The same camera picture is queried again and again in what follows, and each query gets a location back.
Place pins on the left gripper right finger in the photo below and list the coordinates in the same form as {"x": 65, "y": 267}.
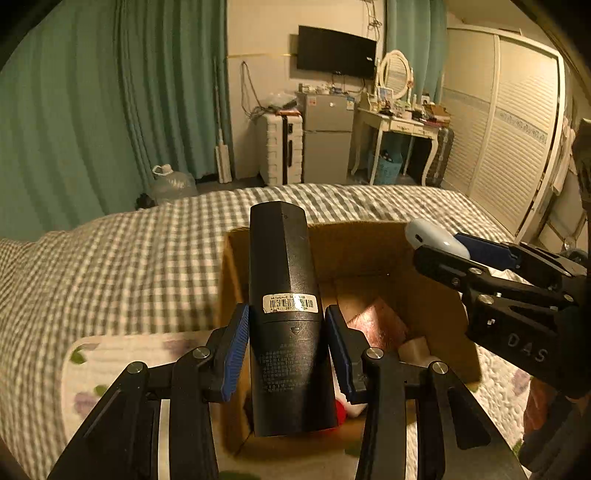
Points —
{"x": 456, "y": 437}

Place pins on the white suitcase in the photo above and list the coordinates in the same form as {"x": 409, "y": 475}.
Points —
{"x": 279, "y": 149}

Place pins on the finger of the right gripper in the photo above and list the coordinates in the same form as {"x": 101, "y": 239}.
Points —
{"x": 547, "y": 284}
{"x": 489, "y": 251}

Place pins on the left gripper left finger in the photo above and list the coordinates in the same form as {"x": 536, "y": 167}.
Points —
{"x": 119, "y": 437}

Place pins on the pink fluffy item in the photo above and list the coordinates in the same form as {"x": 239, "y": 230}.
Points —
{"x": 382, "y": 327}

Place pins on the white square bottle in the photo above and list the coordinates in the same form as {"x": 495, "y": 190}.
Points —
{"x": 417, "y": 352}

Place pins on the brown cardboard box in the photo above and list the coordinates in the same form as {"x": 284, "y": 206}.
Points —
{"x": 358, "y": 264}

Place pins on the green curtain left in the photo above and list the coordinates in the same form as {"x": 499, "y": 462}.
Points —
{"x": 98, "y": 93}

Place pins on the dark suitcase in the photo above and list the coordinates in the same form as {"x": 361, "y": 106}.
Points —
{"x": 436, "y": 172}

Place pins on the white louvered wardrobe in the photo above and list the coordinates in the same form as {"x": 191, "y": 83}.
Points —
{"x": 506, "y": 96}

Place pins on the light blue earbuds case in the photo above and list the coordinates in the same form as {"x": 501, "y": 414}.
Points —
{"x": 420, "y": 232}

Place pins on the white floral quilt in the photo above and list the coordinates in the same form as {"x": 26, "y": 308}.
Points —
{"x": 93, "y": 363}

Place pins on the black rectangular box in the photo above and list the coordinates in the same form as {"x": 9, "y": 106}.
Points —
{"x": 292, "y": 388}

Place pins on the grey checkered bedsheet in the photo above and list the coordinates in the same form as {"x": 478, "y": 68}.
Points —
{"x": 154, "y": 271}

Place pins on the black wall television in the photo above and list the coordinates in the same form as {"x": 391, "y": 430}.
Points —
{"x": 335, "y": 52}

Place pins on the green curtain right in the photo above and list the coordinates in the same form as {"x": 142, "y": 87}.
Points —
{"x": 418, "y": 28}

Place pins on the white bottle red cap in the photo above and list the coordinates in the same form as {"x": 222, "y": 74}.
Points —
{"x": 344, "y": 411}

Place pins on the clear water jug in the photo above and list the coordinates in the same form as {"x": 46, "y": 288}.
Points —
{"x": 170, "y": 185}

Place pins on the white oval mirror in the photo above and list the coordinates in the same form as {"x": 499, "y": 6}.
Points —
{"x": 395, "y": 76}

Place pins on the white dressing table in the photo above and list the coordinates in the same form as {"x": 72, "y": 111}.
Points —
{"x": 392, "y": 128}

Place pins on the person right hand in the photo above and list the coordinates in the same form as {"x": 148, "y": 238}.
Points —
{"x": 541, "y": 395}

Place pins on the green curtain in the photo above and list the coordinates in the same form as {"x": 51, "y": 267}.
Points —
{"x": 98, "y": 93}
{"x": 418, "y": 28}

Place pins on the blue waste basket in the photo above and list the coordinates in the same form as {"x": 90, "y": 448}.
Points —
{"x": 388, "y": 169}

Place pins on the silver mini fridge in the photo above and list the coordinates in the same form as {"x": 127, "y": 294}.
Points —
{"x": 328, "y": 130}

